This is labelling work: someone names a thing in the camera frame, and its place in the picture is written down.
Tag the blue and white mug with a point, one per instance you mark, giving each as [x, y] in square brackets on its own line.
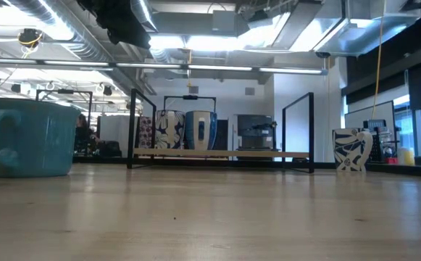
[201, 127]

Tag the teal ceramic mug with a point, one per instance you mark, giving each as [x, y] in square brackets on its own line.
[43, 137]

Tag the long linear ceiling light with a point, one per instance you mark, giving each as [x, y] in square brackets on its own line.
[217, 67]

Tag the small-flowered patterned object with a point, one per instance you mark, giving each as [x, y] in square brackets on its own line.
[145, 132]

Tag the person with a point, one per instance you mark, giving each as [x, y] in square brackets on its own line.
[83, 134]

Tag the grey machine cabinet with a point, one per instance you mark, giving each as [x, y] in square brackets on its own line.
[257, 132]

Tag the white whiteboard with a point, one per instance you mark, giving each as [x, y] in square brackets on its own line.
[358, 117]

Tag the black pegboard rack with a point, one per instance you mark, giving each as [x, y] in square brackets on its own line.
[377, 145]

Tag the red container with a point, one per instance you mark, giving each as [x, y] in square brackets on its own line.
[391, 160]

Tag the yellow container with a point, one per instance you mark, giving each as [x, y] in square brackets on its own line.
[407, 157]

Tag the silver round ventilation duct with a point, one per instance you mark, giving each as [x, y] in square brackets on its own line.
[90, 50]

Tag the black ceiling camera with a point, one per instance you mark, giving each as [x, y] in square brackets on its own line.
[29, 36]

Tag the black background rig frame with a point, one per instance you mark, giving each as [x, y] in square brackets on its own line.
[190, 97]

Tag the wooden shelf with black frame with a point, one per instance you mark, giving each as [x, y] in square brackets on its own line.
[213, 153]

